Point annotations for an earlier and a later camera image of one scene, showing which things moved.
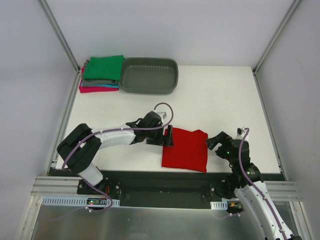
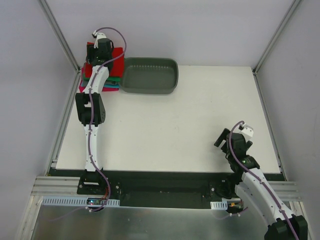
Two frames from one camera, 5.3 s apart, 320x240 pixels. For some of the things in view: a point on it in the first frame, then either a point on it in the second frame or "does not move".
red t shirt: (189, 151) → (117, 68)
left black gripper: (162, 136) → (90, 53)
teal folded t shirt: (107, 85) does not move
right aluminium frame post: (294, 4) does not move
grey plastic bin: (150, 75) does not move
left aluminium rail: (53, 156) does not move
